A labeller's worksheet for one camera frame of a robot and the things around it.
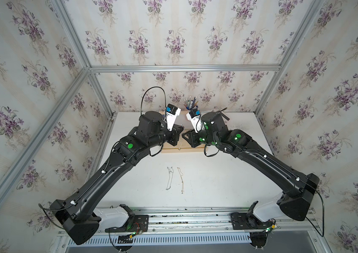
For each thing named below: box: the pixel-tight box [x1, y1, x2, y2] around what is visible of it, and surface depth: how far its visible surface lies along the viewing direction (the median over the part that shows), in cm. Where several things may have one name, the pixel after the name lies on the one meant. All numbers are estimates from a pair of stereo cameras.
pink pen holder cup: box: [182, 95, 199, 111], surface depth 113 cm
